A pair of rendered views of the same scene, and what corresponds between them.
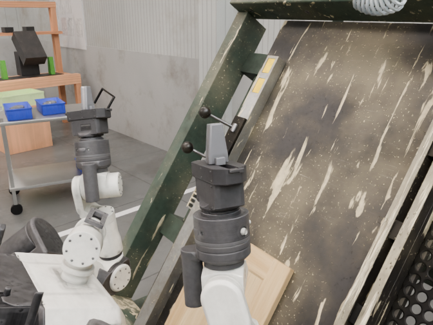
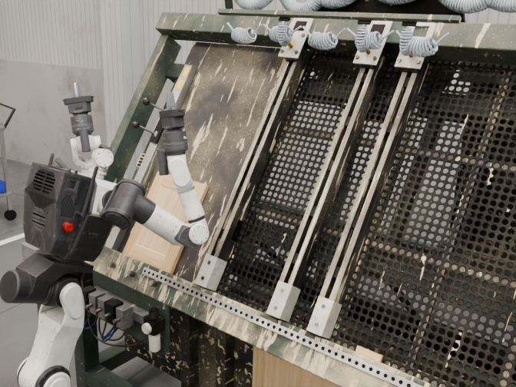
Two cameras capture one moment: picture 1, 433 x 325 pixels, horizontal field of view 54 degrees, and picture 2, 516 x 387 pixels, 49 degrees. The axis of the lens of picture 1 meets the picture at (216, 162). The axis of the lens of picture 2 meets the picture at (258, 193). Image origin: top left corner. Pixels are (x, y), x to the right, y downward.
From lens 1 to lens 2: 1.46 m
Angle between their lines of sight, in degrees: 15
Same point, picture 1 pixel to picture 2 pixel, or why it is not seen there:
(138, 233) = not seen: hidden behind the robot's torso
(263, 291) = not seen: hidden behind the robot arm
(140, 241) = not seen: hidden behind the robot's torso
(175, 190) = (124, 160)
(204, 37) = (108, 46)
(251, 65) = (173, 71)
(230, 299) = (181, 164)
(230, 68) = (158, 73)
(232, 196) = (179, 121)
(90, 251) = (108, 158)
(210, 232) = (170, 137)
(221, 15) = (126, 24)
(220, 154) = (173, 105)
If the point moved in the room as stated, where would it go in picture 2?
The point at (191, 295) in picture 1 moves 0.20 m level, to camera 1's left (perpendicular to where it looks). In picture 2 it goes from (162, 169) to (105, 172)
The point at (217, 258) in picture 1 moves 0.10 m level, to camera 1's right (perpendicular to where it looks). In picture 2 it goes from (174, 148) to (202, 147)
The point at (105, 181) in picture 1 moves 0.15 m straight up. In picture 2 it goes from (92, 140) to (90, 104)
